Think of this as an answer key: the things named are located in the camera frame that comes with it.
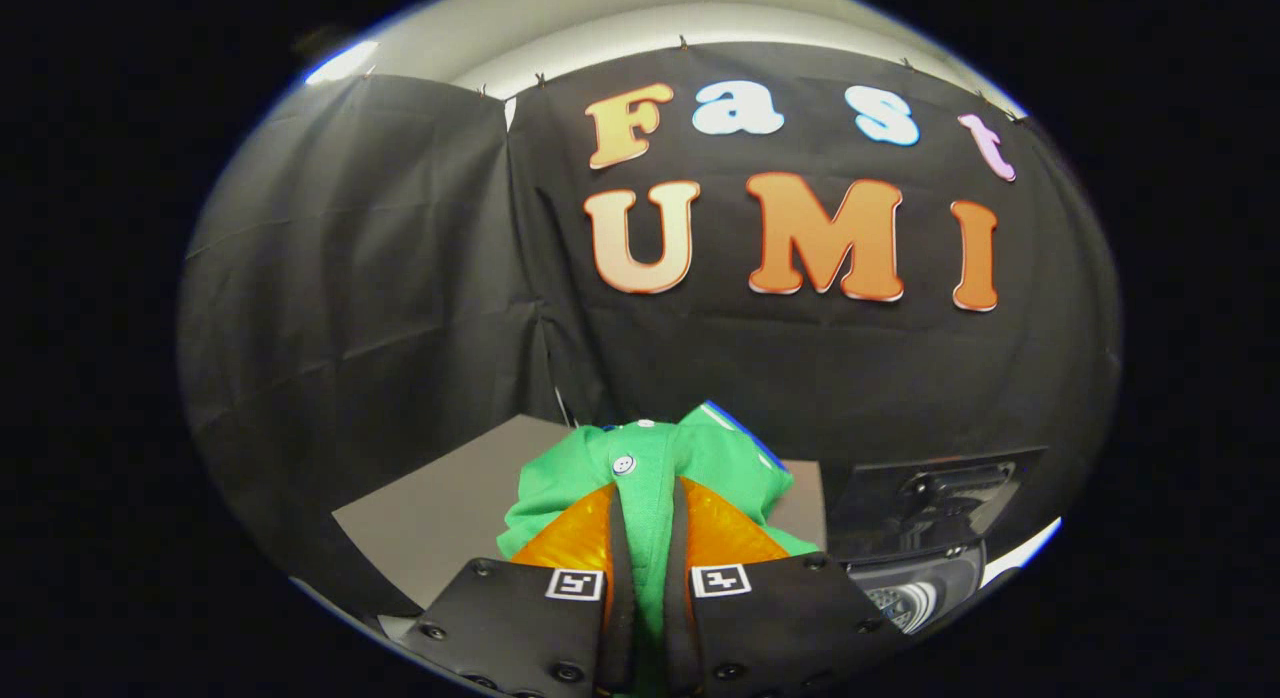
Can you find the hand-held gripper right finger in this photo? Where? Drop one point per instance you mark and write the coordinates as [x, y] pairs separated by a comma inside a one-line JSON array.
[[790, 618]]

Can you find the ceiling strip light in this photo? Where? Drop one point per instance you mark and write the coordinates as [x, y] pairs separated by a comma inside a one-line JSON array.
[[342, 62]]

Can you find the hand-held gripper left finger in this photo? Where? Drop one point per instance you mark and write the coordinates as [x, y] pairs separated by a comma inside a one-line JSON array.
[[520, 618]]

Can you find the row of small black clips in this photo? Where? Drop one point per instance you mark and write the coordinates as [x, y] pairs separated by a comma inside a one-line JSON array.
[[683, 42]]

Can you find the white flat board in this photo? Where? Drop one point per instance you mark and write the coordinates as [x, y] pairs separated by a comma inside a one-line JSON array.
[[1025, 553]]

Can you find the black backdrop cloth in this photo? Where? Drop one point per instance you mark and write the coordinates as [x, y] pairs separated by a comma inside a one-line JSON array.
[[400, 278]]

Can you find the green buttoned shirt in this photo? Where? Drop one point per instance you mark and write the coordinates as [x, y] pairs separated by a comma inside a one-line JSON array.
[[650, 478]]

